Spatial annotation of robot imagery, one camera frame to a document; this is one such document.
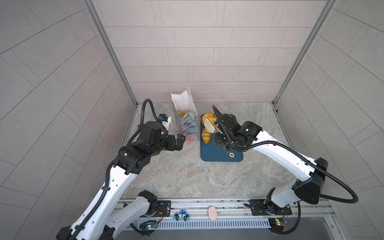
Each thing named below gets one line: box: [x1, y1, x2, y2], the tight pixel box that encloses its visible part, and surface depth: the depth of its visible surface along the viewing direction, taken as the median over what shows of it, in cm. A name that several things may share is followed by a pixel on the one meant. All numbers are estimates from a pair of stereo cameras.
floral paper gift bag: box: [170, 86, 199, 143], surface depth 91 cm
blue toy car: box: [173, 209, 191, 221], surface depth 69 cm
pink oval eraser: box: [208, 206, 218, 221], surface depth 71 cm
